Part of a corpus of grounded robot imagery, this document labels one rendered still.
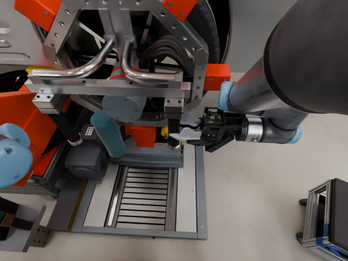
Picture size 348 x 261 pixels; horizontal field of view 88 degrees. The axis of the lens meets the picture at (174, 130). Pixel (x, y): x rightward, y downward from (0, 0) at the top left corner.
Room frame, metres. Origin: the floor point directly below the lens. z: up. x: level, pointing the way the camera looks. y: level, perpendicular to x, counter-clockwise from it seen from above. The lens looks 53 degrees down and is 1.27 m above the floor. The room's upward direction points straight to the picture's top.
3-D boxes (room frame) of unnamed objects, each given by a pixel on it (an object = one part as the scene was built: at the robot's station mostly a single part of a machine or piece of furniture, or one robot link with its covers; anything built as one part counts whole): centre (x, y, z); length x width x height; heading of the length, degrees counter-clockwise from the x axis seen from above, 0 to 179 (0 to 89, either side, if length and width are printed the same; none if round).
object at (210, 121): (0.32, -0.14, 0.86); 0.12 x 0.08 x 0.09; 87
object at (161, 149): (0.75, 0.15, 0.32); 0.40 x 0.30 x 0.28; 87
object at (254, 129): (0.32, -0.22, 0.85); 0.08 x 0.05 x 0.08; 177
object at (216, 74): (0.57, -0.16, 0.85); 0.09 x 0.08 x 0.07; 87
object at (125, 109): (0.50, 0.16, 0.85); 0.21 x 0.14 x 0.14; 177
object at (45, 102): (0.38, 0.34, 0.93); 0.09 x 0.05 x 0.05; 177
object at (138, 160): (0.75, 0.17, 0.13); 0.50 x 0.36 x 0.10; 87
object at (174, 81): (0.45, 0.07, 1.03); 0.19 x 0.18 x 0.11; 177
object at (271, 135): (0.32, -0.30, 0.85); 0.11 x 0.08 x 0.09; 87
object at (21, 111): (0.69, 0.69, 0.69); 0.52 x 0.17 x 0.35; 177
